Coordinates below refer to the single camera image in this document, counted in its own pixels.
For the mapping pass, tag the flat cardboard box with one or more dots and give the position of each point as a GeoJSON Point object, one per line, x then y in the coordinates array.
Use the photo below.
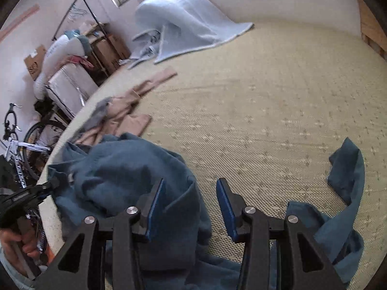
{"type": "Point", "coordinates": [34, 63]}

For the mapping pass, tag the white bicycle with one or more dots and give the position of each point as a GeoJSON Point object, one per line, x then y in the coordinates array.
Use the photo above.
{"type": "Point", "coordinates": [15, 148]}

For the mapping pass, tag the teal long-sleeve shirt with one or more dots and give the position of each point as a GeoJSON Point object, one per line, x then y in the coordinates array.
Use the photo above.
{"type": "Point", "coordinates": [121, 169]}

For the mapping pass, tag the person's left hand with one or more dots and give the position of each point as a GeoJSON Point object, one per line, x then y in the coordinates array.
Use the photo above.
{"type": "Point", "coordinates": [9, 241]}

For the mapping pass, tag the beige shirt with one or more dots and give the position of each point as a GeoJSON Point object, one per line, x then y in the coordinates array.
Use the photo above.
{"type": "Point", "coordinates": [127, 120]}

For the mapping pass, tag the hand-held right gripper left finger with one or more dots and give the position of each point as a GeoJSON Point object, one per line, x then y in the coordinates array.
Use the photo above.
{"type": "Point", "coordinates": [156, 208]}

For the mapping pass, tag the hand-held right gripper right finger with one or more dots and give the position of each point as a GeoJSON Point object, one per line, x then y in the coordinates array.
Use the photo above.
{"type": "Point", "coordinates": [226, 211]}

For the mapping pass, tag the brown cardboard box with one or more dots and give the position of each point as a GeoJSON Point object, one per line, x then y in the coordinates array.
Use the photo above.
{"type": "Point", "coordinates": [105, 54]}

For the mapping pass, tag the wooden shelf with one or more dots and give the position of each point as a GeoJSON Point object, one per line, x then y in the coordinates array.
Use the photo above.
{"type": "Point", "coordinates": [95, 31]}

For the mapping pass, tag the black clothes rack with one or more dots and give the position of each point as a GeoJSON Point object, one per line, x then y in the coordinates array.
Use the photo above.
{"type": "Point", "coordinates": [90, 9]}

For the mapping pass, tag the bunch of clothes hangers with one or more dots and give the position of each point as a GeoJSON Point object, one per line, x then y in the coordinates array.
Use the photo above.
{"type": "Point", "coordinates": [77, 13]}

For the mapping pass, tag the grey shirt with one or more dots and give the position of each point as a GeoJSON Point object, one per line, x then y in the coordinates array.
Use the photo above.
{"type": "Point", "coordinates": [99, 111]}

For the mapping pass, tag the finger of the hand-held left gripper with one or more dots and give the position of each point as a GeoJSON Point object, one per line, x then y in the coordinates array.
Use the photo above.
{"type": "Point", "coordinates": [39, 191]}

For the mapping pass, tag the white zip storage case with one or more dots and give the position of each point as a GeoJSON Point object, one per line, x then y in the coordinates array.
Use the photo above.
{"type": "Point", "coordinates": [69, 87]}

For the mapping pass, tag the pink cloth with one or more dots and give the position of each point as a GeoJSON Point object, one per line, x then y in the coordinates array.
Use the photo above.
{"type": "Point", "coordinates": [80, 61]}

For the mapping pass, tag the light blue blanket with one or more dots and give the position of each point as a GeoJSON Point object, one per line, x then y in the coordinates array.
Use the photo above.
{"type": "Point", "coordinates": [187, 15]}

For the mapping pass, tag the white and teal plush toy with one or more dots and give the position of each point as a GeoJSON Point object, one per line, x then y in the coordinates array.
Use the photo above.
{"type": "Point", "coordinates": [60, 51]}

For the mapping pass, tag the wooden headboard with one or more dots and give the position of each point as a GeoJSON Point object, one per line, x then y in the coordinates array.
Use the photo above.
{"type": "Point", "coordinates": [372, 27]}

